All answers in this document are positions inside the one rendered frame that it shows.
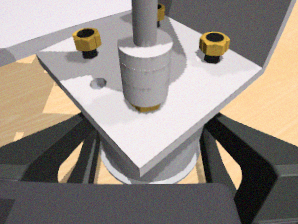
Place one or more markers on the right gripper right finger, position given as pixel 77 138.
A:
pixel 268 191

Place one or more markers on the grey cylinder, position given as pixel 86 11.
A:
pixel 171 170

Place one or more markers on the grey shallow rectangular tray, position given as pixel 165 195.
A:
pixel 20 19

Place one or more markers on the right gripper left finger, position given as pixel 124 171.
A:
pixel 38 157

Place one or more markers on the yellow hex nut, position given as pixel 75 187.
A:
pixel 86 39
pixel 161 11
pixel 146 109
pixel 214 43

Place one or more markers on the grey metal bracket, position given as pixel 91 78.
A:
pixel 197 90

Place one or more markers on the blue electric nut driver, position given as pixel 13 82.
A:
pixel 145 57

